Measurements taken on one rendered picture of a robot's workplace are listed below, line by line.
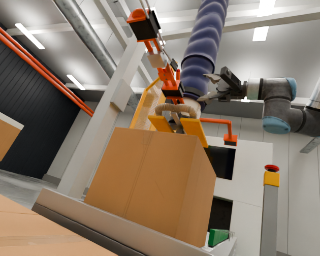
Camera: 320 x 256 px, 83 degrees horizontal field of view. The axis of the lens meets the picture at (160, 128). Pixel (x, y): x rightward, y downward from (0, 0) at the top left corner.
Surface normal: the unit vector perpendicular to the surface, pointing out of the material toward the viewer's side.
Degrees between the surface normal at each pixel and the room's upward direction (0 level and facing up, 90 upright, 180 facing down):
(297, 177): 90
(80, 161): 90
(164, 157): 90
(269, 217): 90
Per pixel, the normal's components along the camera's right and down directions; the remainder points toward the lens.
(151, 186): -0.37, -0.47
